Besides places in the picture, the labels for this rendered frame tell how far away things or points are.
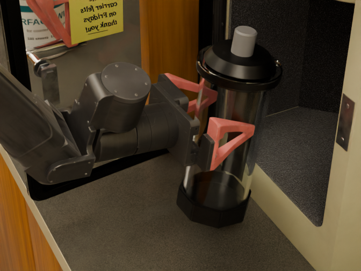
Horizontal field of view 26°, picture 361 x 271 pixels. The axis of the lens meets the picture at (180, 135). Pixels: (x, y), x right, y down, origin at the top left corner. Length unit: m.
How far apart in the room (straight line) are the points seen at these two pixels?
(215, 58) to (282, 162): 0.26
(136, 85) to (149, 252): 0.33
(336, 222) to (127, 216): 0.33
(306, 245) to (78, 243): 0.32
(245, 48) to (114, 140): 0.20
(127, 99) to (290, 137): 0.42
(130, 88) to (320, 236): 0.35
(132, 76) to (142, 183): 0.39
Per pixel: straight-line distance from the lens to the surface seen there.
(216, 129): 0.92
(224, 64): 0.95
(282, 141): 1.20
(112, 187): 1.23
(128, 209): 1.19
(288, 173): 1.14
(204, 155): 0.94
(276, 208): 1.15
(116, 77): 0.87
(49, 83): 1.02
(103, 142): 0.90
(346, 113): 0.92
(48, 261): 1.43
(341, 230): 1.03
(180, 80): 1.01
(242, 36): 0.95
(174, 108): 0.95
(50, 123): 0.84
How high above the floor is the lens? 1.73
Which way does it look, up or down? 37 degrees down
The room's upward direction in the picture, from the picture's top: straight up
